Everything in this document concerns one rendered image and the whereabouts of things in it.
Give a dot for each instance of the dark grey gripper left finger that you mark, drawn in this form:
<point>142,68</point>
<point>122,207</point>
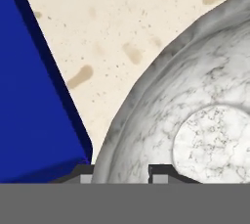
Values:
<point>85,173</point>

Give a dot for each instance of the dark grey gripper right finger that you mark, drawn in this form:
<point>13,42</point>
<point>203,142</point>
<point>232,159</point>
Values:
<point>160,173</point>

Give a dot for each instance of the white marble bowl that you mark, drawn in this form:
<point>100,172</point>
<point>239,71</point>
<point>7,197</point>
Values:
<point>182,110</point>

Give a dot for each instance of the blue tray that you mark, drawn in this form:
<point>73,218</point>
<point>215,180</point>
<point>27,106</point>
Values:
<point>29,97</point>

